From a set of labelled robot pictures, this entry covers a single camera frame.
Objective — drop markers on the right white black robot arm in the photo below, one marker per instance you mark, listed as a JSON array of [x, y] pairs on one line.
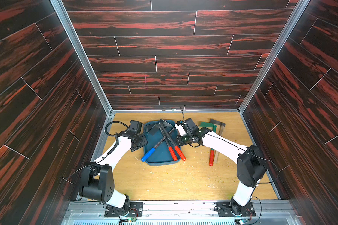
[[251, 165]]

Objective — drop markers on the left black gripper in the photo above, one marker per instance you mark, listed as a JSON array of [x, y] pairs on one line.
[[144, 142]]

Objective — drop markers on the chrome hoe blue grip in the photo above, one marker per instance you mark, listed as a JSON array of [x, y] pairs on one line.
[[157, 146]]

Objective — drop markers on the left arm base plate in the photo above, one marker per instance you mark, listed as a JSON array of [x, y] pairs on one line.
[[133, 209]]

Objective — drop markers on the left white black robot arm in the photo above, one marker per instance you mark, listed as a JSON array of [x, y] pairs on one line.
[[97, 180]]

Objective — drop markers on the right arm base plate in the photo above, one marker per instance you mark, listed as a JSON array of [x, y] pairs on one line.
[[232, 209]]

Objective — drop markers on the teal plastic storage tray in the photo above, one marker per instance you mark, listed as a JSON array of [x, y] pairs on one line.
[[162, 155]]

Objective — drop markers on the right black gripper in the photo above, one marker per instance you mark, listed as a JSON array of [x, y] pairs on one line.
[[184, 138]]

